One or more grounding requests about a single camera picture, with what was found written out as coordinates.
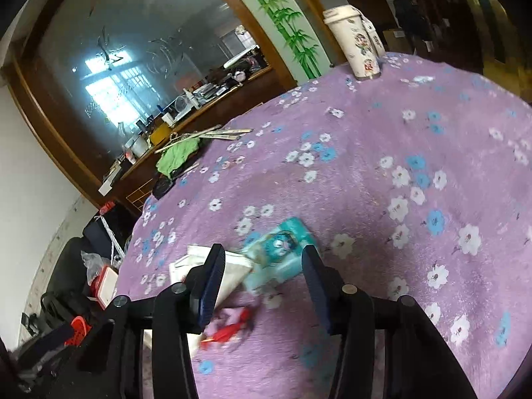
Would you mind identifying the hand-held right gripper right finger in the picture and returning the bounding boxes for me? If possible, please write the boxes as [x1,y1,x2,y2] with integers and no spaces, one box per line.
[303,244,478,399]

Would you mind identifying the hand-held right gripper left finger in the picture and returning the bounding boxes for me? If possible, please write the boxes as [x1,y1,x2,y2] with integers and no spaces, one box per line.
[75,243,227,399]

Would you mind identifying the teal tissue pack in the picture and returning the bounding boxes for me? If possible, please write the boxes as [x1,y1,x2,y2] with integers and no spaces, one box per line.
[241,217,321,296]

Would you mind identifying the crumpled white paper wrapper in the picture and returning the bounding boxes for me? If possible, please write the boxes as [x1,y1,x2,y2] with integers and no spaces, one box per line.
[168,245,254,304]

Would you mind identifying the red plastic wrapper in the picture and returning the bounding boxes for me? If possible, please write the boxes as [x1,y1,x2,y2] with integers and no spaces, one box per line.
[201,305,254,345]

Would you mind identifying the purple floral tablecloth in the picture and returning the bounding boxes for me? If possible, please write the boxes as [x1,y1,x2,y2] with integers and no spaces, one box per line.
[116,52,532,399]

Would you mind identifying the red container with white lid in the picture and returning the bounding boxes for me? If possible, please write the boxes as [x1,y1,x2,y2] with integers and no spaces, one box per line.
[90,265,119,310]

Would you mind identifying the black pouch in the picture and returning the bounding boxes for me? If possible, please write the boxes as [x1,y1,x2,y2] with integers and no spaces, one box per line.
[152,173,184,200]

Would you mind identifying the clear plastic bag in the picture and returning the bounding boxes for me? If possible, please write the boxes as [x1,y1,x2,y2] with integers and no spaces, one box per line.
[80,250,104,283]

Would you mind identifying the wooden counter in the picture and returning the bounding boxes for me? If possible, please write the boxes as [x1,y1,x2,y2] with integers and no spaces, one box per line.
[97,64,275,217]

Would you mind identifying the red plastic basket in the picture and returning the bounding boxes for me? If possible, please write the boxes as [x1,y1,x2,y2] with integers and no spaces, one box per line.
[68,317,92,346]

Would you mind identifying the green cloth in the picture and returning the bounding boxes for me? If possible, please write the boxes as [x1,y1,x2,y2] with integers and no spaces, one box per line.
[156,137,201,177]

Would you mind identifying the pale wooden sticks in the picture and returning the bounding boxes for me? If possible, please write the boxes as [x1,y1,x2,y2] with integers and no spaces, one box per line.
[155,125,253,154]

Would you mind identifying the white floral cup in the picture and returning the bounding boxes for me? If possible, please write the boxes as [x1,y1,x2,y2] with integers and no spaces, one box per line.
[323,5,386,79]

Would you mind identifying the bamboo wall painting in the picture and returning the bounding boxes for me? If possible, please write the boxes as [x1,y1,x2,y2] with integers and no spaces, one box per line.
[214,0,333,86]

